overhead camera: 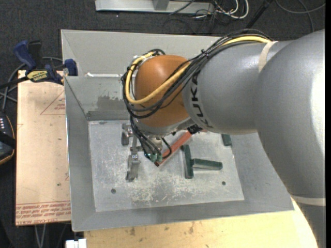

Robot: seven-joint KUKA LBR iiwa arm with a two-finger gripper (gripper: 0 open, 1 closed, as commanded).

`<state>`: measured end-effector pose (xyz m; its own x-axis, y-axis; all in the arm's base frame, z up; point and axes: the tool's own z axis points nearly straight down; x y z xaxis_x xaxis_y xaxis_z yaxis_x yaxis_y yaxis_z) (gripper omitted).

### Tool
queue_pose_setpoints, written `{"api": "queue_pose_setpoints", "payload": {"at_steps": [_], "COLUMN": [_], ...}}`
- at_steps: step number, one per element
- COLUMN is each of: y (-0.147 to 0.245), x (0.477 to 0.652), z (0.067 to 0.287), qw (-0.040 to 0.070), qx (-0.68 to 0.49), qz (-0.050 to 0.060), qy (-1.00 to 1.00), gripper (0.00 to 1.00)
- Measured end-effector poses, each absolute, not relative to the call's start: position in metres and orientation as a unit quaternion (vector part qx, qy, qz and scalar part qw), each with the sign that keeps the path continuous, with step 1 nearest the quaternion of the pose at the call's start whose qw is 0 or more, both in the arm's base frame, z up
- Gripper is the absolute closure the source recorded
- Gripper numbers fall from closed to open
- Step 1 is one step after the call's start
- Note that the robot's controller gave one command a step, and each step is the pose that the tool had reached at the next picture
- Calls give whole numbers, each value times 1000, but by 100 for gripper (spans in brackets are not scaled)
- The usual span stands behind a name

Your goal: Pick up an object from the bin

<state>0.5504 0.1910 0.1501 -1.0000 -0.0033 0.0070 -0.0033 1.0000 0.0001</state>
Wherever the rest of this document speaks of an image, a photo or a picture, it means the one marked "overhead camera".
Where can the brown cardboard board, red print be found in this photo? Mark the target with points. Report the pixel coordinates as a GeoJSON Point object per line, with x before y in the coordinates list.
{"type": "Point", "coordinates": [38, 138]}

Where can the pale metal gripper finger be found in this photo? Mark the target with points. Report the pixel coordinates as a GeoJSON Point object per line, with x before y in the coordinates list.
{"type": "Point", "coordinates": [133, 168]}
{"type": "Point", "coordinates": [125, 134]}

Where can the dark green flat block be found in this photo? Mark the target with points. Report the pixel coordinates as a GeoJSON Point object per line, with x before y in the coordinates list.
{"type": "Point", "coordinates": [208, 164]}
{"type": "Point", "coordinates": [227, 140]}
{"type": "Point", "coordinates": [188, 161]}

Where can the grey metal bin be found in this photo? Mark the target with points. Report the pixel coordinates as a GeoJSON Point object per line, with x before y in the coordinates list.
{"type": "Point", "coordinates": [155, 190]}

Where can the red-brown flat block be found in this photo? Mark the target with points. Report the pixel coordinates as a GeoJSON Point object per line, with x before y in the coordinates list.
{"type": "Point", "coordinates": [178, 145]}

